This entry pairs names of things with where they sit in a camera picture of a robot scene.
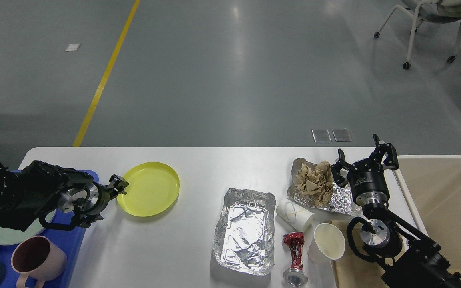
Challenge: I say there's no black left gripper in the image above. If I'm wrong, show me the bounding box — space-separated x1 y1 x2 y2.
56 174 129 228

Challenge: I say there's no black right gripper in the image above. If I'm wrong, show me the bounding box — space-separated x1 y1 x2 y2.
331 134 399 204

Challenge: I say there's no yellow plastic plate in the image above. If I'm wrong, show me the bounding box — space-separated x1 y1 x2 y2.
117 162 180 217

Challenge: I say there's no pink mug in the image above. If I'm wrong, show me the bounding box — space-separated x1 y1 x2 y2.
10 236 68 288

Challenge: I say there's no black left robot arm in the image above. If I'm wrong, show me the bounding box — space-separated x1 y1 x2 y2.
0 160 129 231

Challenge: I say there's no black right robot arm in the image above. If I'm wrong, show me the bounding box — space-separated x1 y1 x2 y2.
331 134 461 288

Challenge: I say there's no small crumpled foil tray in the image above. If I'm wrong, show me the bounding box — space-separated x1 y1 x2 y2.
287 158 361 216

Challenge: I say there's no right floor socket plate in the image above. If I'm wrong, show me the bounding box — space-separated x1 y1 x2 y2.
332 129 353 142

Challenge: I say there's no floor socket plate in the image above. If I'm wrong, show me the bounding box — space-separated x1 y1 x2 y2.
332 129 353 142
311 129 332 143

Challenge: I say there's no crumpled brown paper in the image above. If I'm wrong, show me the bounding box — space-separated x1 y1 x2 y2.
296 161 334 207

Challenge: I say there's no blue plastic tray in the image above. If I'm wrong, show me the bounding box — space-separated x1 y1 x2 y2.
0 170 100 288

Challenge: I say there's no left floor socket plate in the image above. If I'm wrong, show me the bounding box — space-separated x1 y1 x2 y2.
311 129 332 143

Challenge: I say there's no crushed white paper cup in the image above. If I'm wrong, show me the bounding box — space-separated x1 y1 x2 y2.
308 223 345 264

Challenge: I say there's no lying white paper cup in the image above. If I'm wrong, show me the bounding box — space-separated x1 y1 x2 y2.
276 198 315 232

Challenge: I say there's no beige plastic bin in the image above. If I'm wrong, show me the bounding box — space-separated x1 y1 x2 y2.
391 155 461 288

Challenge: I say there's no brown paper sheet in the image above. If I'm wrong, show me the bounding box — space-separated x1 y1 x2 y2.
331 220 388 288

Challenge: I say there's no pale green plate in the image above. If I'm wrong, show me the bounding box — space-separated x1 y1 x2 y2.
0 219 46 246

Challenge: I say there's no crushed red can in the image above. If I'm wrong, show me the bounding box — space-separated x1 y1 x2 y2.
283 231 309 288

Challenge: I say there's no large foil tray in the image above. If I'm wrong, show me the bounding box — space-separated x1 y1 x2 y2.
212 188 276 277

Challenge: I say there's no white office chair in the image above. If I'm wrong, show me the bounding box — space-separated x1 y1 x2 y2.
373 0 461 70

